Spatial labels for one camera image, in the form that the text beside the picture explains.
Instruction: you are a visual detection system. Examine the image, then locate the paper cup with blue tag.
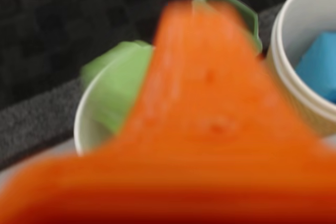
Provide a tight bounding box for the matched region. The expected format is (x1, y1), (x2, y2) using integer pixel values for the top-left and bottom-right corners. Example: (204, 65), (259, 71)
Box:
(266, 0), (336, 138)

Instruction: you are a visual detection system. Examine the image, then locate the green paper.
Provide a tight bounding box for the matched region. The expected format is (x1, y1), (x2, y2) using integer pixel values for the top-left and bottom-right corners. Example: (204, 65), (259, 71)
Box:
(80, 39), (156, 134)

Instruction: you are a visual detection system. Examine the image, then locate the blue paper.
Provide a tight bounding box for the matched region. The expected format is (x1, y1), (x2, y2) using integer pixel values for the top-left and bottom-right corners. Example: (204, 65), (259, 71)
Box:
(295, 31), (336, 104)

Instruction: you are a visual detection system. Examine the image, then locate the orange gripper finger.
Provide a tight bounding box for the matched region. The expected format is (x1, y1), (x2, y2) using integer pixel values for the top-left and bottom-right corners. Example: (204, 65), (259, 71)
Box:
(0, 0), (336, 224)

